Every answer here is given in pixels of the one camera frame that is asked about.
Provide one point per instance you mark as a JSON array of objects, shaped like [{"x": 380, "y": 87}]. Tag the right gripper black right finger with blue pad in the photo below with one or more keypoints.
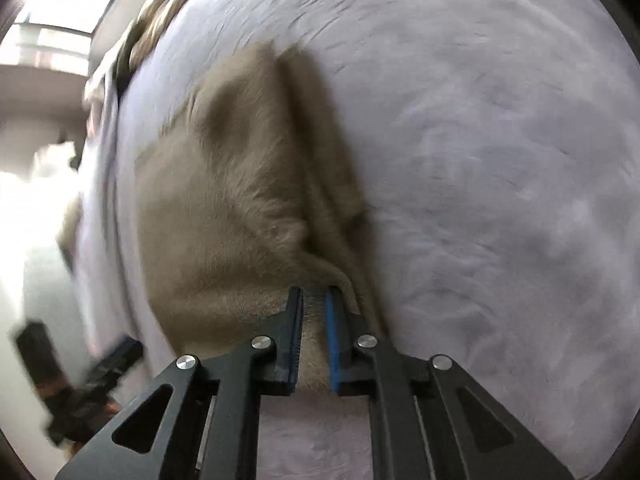
[{"x": 429, "y": 419}]

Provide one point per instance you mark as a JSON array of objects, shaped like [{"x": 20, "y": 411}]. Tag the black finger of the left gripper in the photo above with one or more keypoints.
[{"x": 116, "y": 363}]

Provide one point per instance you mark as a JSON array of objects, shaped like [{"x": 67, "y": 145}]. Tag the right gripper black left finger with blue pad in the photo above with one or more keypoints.
[{"x": 199, "y": 419}]

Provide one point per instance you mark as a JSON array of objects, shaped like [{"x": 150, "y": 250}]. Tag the brown knit sweater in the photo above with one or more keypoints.
[{"x": 248, "y": 191}]

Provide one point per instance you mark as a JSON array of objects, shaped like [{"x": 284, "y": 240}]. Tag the white pillow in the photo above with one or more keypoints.
[{"x": 45, "y": 204}]

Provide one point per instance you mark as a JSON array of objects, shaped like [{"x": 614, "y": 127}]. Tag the lavender smooth blanket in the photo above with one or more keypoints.
[{"x": 108, "y": 275}]

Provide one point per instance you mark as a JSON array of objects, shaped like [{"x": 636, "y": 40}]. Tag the lavender embossed bed cover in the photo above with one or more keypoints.
[{"x": 497, "y": 142}]

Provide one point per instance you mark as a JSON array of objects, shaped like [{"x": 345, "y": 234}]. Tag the beige striped garment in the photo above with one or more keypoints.
[{"x": 142, "y": 37}]

